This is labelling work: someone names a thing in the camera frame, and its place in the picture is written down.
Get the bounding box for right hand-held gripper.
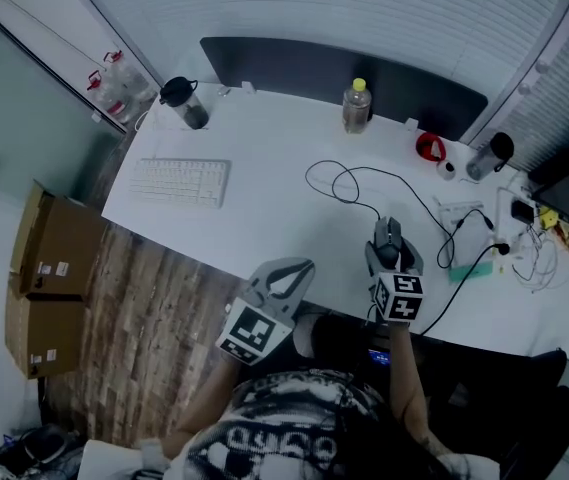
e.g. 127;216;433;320
364;237;425;324

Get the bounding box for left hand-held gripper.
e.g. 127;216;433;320
215;256;317;367

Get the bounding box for grey computer mouse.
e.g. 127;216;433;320
373;216;404;272

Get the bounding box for person's right forearm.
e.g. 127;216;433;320
386;320;458;462

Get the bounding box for person's left forearm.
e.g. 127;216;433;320
161;355;245;462

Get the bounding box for person's left white shoe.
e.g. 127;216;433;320
292;314;323;359

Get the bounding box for teal flat box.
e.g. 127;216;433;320
447;260;495;283

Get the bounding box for clear plastic packet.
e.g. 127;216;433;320
435;198;496;269

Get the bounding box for person's black trousers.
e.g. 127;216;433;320
263;312;400;394

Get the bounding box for red tape roll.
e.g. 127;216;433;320
415;131;448;163

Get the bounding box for grey bottle black lid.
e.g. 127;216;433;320
465;131;515;181

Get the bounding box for black power adapter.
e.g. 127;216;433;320
510;199;535;224

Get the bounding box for white keyboard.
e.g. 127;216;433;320
128;157;233;210

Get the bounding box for black and white patterned shirt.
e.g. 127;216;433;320
163;370;465;480

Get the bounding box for yellow capped drink bottle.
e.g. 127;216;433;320
341;77;373;135

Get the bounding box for black office chair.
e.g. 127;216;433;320
403;335;569;474

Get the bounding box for black lidded clear tumbler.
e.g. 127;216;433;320
158;76;210;131

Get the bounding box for dark desk partition panel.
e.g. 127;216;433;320
199;36;489;142

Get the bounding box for brown cardboard box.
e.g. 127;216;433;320
9;180;110;299
4;282;88;380

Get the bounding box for white bag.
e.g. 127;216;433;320
76;437;170;480

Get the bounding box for black grey backpack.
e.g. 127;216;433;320
0;422;83;480

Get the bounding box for thick black power cable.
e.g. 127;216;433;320
416;241;512;338

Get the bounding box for tangle of white wires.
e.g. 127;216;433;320
511;225;569;294

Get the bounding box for clear water jug red handle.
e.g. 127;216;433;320
102;50;158;108
86;70;138;127

